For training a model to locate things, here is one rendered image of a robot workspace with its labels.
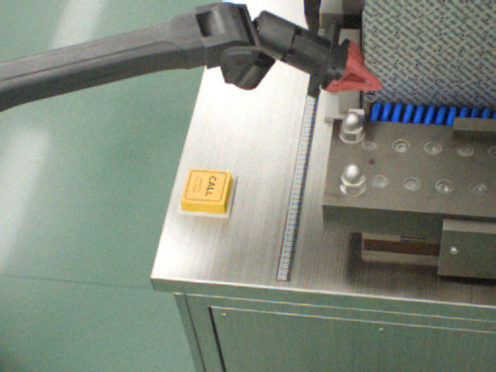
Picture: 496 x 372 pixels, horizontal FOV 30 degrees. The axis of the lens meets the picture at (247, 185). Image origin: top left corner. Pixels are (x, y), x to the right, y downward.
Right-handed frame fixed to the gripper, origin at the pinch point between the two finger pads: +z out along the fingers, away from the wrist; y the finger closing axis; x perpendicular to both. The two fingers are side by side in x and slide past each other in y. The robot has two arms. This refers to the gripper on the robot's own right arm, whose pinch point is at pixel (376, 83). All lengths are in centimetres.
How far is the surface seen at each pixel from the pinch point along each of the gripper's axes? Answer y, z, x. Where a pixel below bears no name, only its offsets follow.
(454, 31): 0.2, 3.5, 14.7
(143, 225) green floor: -46, -3, -125
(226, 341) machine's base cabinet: 25.6, -1.2, -41.0
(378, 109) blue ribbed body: 2.8, 1.8, -2.0
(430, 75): 0.2, 5.4, 6.0
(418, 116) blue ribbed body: 3.4, 7.0, 0.7
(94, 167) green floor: -65, -20, -135
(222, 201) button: 12.7, -12.0, -23.5
